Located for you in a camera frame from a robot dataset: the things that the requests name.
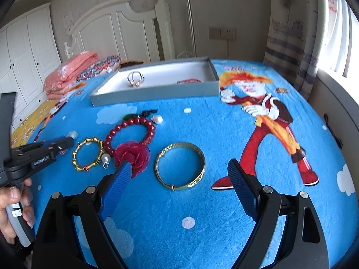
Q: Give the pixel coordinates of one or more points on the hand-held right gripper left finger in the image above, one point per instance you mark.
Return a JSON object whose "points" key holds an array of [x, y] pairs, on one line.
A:
{"points": [[119, 185]]}

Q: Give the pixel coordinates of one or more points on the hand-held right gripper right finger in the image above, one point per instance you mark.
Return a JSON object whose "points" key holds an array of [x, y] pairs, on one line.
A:
{"points": [[241, 190]]}

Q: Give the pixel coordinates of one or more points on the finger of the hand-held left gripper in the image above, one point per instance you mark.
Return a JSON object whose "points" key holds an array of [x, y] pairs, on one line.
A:
{"points": [[42, 144], [46, 158]]}

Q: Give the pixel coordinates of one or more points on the pink braided ornament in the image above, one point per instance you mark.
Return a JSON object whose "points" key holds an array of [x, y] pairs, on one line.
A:
{"points": [[61, 152]]}

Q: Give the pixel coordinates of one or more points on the red rose flower ornament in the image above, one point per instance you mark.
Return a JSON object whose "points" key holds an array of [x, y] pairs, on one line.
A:
{"points": [[134, 154]]}

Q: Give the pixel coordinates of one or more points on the grey jewelry tray box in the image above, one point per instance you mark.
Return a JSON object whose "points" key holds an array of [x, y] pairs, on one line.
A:
{"points": [[162, 89]]}

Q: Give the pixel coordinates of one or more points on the person's left hand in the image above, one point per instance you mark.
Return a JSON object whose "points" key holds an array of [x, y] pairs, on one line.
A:
{"points": [[8, 213]]}

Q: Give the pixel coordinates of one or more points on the yellow floral blanket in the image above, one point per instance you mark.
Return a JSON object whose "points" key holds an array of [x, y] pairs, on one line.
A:
{"points": [[28, 120]]}

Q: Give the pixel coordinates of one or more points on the white pearl pendant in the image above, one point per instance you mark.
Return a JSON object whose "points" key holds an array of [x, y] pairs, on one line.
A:
{"points": [[158, 119], [106, 159]]}

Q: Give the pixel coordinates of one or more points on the blue cartoon printed blanket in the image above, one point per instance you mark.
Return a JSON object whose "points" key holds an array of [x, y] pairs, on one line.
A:
{"points": [[196, 229]]}

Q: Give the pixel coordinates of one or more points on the white wardrobe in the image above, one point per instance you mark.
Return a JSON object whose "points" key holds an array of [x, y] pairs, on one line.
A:
{"points": [[25, 53]]}

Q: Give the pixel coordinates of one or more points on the pink folded quilt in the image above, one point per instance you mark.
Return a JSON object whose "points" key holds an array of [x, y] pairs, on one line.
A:
{"points": [[67, 72]]}

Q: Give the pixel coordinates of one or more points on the patterned folded cloth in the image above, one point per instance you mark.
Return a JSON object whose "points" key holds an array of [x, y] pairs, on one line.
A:
{"points": [[98, 67]]}

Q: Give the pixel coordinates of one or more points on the dark tasselled cloth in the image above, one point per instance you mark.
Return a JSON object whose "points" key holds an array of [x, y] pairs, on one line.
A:
{"points": [[131, 62]]}

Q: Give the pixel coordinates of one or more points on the white bed headboard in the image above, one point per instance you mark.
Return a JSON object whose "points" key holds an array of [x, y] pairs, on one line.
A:
{"points": [[112, 25]]}

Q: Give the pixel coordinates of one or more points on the printed curtain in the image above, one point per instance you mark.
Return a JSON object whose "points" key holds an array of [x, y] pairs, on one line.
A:
{"points": [[291, 33]]}

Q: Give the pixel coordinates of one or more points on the metal pole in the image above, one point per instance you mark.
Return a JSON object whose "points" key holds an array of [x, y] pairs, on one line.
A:
{"points": [[191, 28]]}

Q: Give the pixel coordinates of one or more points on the window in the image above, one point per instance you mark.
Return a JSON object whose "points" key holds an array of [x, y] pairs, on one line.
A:
{"points": [[342, 28]]}

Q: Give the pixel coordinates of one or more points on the wall socket panel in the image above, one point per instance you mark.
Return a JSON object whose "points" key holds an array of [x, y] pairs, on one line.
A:
{"points": [[221, 33]]}

